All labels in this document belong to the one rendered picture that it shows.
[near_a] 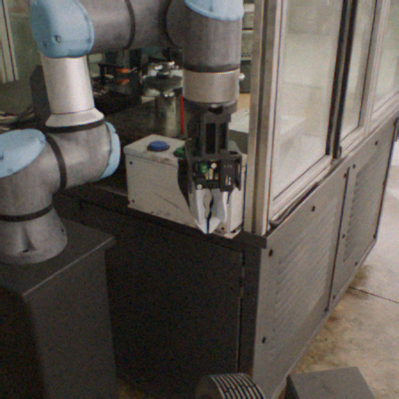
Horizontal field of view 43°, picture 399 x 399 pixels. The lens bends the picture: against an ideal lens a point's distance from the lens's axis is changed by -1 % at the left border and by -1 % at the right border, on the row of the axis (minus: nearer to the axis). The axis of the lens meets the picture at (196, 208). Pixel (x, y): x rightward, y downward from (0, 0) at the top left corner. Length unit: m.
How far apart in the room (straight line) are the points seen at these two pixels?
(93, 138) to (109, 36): 0.39
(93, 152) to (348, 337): 1.32
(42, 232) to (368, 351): 1.33
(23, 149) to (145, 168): 0.29
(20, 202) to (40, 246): 0.10
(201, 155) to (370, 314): 1.59
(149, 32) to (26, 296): 0.52
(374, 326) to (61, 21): 1.74
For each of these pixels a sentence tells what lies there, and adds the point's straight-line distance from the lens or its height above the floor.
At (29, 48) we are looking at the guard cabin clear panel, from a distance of 2.71.
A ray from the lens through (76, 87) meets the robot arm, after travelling 1.02.
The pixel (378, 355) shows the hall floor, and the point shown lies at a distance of 1.99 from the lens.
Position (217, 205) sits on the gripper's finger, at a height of 0.95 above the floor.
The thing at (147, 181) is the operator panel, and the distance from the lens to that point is 1.14.
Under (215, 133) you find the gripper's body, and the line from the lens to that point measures 0.66.
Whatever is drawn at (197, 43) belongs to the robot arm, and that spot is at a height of 1.19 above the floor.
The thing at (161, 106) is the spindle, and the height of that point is 0.89.
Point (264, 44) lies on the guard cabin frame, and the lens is 0.97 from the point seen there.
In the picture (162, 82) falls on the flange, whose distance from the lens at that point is 1.46.
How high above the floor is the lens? 1.29
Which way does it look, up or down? 27 degrees down
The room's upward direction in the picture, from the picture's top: straight up
